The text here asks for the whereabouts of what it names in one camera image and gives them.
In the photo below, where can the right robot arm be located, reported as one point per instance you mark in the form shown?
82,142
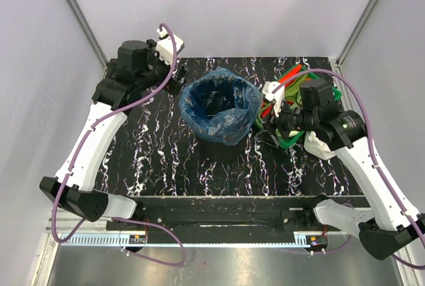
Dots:
393,221

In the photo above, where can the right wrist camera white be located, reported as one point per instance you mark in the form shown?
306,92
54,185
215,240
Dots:
273,94

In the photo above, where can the green vegetable basket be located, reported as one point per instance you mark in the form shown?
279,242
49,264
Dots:
293,99

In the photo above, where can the red chili pepper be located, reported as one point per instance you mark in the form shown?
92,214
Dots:
265,109

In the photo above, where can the orange carrot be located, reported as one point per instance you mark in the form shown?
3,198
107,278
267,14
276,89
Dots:
288,77

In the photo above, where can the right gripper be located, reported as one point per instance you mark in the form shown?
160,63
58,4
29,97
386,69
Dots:
268,134

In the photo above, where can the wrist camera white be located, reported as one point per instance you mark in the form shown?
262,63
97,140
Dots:
273,94
164,46

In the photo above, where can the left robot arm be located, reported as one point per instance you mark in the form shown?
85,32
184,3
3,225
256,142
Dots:
137,67

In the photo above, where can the detached blue trash bag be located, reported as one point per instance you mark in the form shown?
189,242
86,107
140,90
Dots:
220,106

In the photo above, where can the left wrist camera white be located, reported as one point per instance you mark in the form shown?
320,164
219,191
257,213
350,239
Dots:
164,46

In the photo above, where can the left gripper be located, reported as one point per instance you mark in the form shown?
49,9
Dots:
174,85

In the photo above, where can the white crumpled paper ball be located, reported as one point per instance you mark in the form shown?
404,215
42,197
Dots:
316,147

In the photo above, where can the black trash bin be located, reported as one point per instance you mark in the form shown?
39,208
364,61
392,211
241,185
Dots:
219,152

